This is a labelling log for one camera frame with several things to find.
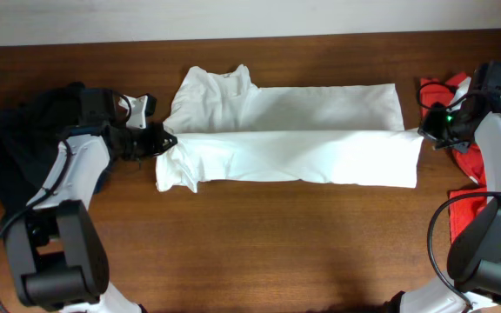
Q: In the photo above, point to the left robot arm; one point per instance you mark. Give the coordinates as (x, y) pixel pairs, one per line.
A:
(56, 258)

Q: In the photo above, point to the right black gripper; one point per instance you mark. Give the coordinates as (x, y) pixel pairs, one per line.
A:
(429, 127)

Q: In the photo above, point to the black folded clothes pile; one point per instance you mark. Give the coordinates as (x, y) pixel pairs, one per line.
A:
(29, 137)

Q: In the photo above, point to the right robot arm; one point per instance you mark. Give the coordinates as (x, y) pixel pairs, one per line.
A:
(472, 280)

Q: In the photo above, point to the white printed t-shirt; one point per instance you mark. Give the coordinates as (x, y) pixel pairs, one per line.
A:
(227, 128)

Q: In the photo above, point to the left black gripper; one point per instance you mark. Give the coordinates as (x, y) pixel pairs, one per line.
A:
(152, 130)

